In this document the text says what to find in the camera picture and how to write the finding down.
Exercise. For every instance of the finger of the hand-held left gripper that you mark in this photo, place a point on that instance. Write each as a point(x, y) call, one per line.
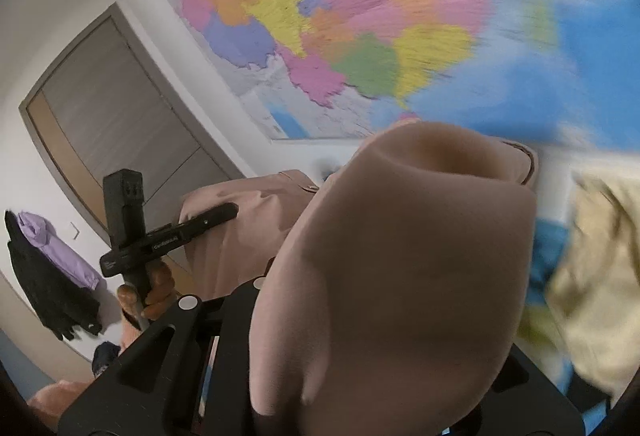
point(210, 218)

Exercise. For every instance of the cream garment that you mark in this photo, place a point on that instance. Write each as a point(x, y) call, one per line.
point(595, 276)

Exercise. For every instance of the blue blanket with white clouds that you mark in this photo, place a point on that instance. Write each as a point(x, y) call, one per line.
point(542, 256)

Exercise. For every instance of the colourful wall map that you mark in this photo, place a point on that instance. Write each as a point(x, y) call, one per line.
point(350, 15)

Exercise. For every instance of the black hanging garment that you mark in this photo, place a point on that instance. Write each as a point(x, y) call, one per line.
point(45, 296)

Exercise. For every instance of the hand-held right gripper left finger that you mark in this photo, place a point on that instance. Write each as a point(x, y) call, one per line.
point(230, 316)

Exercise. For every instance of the person's left hand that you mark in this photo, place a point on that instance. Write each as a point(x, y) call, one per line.
point(160, 291)

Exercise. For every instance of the grey wooden door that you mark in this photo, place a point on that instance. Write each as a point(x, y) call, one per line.
point(115, 115)

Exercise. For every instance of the purple hanging garment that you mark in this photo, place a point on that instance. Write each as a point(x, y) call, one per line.
point(60, 246)

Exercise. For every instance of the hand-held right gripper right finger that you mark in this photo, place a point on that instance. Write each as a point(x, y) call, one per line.
point(515, 376)

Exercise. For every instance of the pink jacket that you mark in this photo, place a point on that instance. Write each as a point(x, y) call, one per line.
point(400, 291)

